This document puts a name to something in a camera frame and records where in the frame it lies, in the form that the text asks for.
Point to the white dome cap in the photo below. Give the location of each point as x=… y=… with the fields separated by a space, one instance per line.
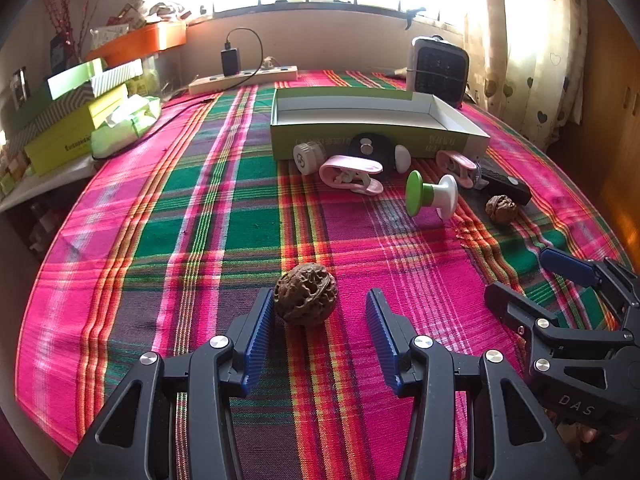
x=402 y=157

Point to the black charger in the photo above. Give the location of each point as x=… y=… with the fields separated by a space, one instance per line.
x=230 y=62

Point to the black round case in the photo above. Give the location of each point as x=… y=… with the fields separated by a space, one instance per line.
x=380 y=152

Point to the orange storage box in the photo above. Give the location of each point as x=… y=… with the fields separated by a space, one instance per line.
x=150 y=37

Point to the vase with red blossom branches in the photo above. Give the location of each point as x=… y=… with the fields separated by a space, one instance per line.
x=65 y=52

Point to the clutter of paper packets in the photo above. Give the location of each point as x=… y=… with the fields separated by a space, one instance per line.
x=150 y=10

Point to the green tissue pack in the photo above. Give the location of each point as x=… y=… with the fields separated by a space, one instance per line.
x=125 y=125

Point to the black rectangular device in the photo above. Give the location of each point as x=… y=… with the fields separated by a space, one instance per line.
x=505 y=185

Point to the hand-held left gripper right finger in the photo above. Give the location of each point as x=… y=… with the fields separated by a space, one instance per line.
x=384 y=342

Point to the brown carved walnut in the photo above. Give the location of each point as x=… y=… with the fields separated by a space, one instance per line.
x=501 y=210
x=305 y=295

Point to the beige pouch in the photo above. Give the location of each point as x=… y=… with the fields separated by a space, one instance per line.
x=398 y=73

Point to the green and white cardboard box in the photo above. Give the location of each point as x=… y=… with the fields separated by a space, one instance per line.
x=350 y=110

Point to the brown wooden door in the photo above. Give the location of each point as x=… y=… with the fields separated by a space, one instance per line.
x=605 y=135

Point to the white plug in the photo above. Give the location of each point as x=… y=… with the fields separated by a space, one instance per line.
x=270 y=63

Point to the green snack packet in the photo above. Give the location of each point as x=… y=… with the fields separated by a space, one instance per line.
x=145 y=82

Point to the small yellow boxes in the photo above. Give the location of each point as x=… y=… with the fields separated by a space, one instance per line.
x=14 y=172

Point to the white round jar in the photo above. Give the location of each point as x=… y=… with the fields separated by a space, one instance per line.
x=306 y=157

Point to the white patterned container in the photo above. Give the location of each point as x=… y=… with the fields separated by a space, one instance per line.
x=110 y=37

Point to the green and white knob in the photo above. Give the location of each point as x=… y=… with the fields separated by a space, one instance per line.
x=415 y=192

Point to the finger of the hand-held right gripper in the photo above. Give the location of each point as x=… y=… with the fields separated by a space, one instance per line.
x=510 y=305
x=567 y=265

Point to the picture frame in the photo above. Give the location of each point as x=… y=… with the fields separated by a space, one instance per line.
x=19 y=89

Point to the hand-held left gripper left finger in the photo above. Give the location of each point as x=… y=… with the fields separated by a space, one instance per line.
x=260 y=342

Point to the yellow-green box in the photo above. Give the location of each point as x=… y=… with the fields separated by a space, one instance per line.
x=65 y=145

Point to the grey chevron box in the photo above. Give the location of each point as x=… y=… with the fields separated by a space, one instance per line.
x=55 y=110

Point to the white side table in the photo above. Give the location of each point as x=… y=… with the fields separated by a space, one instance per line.
x=45 y=185

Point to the grey desktop heater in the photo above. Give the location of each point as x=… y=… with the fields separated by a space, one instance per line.
x=440 y=70

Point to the pink and white clip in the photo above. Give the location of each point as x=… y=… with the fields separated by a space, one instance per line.
x=350 y=162
x=457 y=160

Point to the white power strip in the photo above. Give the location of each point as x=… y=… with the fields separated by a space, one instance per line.
x=250 y=80

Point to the heart patterned curtain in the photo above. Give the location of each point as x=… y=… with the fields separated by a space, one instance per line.
x=525 y=35

